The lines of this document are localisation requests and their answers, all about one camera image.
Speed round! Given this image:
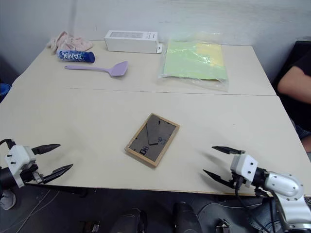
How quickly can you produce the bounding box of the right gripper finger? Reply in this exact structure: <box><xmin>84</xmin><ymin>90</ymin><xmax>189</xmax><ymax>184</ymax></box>
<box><xmin>203</xmin><ymin>169</ymin><xmax>235</xmax><ymax>189</ymax></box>
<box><xmin>211</xmin><ymin>146</ymin><xmax>246</xmax><ymax>155</ymax></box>

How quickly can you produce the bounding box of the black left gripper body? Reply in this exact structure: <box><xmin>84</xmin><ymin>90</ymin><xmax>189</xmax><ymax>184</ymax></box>
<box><xmin>22</xmin><ymin>164</ymin><xmax>45</xmax><ymax>185</ymax></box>

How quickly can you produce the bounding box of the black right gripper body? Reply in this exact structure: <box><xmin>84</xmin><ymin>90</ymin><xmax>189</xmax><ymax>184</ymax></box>
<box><xmin>229</xmin><ymin>170</ymin><xmax>245</xmax><ymax>190</ymax></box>

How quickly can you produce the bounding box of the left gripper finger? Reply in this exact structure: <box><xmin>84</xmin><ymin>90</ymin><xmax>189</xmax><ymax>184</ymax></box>
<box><xmin>42</xmin><ymin>163</ymin><xmax>74</xmax><ymax>184</ymax></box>
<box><xmin>31</xmin><ymin>144</ymin><xmax>62</xmax><ymax>156</ymax></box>

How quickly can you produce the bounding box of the dark round disc base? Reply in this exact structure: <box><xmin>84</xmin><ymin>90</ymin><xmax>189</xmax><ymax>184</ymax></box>
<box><xmin>196</xmin><ymin>200</ymin><xmax>246</xmax><ymax>233</ymax></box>

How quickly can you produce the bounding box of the blue plastic container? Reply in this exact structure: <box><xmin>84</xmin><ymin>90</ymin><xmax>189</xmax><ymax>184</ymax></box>
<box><xmin>0</xmin><ymin>83</ymin><xmax>12</xmax><ymax>103</ymax></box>

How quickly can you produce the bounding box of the person's black shirt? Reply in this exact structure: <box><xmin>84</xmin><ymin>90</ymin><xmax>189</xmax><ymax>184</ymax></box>
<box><xmin>278</xmin><ymin>48</ymin><xmax>311</xmax><ymax>153</ymax></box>

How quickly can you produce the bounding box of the plastic bag of coloured paper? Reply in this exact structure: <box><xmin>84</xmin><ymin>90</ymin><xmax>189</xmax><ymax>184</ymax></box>
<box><xmin>157</xmin><ymin>32</ymin><xmax>230</xmax><ymax>93</ymax></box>

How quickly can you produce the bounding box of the blue printed can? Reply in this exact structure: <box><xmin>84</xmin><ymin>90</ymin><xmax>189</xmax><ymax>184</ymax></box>
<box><xmin>56</xmin><ymin>49</ymin><xmax>96</xmax><ymax>65</ymax></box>

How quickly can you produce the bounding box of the purple silicone spatula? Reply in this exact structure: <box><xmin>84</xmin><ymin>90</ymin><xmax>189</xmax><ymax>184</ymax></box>
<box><xmin>64</xmin><ymin>61</ymin><xmax>129</xmax><ymax>79</ymax></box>

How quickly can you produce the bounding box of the pink crumpled cloth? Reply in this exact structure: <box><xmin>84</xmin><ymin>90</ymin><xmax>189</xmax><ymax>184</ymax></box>
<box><xmin>46</xmin><ymin>31</ymin><xmax>94</xmax><ymax>55</ymax></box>

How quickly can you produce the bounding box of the white cardboard box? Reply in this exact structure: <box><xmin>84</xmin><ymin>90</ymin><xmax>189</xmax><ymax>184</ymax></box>
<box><xmin>104</xmin><ymin>30</ymin><xmax>160</xmax><ymax>54</ymax></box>

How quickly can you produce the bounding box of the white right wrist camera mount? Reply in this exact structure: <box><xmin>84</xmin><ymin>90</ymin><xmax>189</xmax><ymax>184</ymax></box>
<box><xmin>230</xmin><ymin>153</ymin><xmax>259</xmax><ymax>188</ymax></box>

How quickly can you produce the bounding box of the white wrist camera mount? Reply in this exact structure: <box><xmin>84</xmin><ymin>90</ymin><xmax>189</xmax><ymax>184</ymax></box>
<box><xmin>230</xmin><ymin>153</ymin><xmax>259</xmax><ymax>188</ymax></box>
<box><xmin>4</xmin><ymin>145</ymin><xmax>37</xmax><ymax>188</ymax></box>

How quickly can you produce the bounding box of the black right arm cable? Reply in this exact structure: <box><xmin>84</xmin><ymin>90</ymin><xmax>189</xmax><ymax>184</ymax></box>
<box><xmin>234</xmin><ymin>181</ymin><xmax>276</xmax><ymax>233</ymax></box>

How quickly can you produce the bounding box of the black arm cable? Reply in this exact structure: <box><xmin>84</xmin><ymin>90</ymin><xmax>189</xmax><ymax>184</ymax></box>
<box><xmin>234</xmin><ymin>181</ymin><xmax>276</xmax><ymax>233</ymax></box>
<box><xmin>0</xmin><ymin>138</ymin><xmax>16</xmax><ymax>151</ymax></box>

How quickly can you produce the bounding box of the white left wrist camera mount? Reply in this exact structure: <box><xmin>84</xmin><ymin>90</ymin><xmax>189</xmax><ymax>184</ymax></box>
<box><xmin>4</xmin><ymin>145</ymin><xmax>37</xmax><ymax>188</ymax></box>

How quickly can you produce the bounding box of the thin white floor cable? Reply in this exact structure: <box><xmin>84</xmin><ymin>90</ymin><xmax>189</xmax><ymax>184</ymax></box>
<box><xmin>0</xmin><ymin>190</ymin><xmax>52</xmax><ymax>233</ymax></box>

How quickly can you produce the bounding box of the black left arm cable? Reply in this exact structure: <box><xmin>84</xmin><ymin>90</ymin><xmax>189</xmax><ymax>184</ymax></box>
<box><xmin>0</xmin><ymin>138</ymin><xmax>16</xmax><ymax>151</ymax></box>

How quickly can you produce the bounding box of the wooden picture frame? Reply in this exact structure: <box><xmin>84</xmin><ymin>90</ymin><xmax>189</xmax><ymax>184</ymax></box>
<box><xmin>124</xmin><ymin>112</ymin><xmax>181</xmax><ymax>168</ymax></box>

